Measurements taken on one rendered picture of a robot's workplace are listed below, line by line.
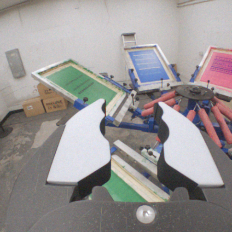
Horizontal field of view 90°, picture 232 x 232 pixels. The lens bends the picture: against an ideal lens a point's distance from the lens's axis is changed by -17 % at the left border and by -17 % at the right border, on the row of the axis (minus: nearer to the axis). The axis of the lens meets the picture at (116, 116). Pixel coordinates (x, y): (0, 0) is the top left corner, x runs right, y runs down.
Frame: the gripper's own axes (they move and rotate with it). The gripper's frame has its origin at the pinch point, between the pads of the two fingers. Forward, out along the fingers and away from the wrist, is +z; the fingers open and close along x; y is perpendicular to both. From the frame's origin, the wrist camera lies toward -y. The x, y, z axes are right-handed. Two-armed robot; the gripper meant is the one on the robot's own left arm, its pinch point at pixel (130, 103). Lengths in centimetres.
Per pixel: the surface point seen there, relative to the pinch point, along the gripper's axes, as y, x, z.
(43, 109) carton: 187, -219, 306
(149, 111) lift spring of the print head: 51, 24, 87
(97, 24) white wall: -31, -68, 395
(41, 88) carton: 124, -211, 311
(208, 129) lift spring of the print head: 43, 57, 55
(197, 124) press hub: 54, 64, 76
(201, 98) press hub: 29, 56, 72
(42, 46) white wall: 18, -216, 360
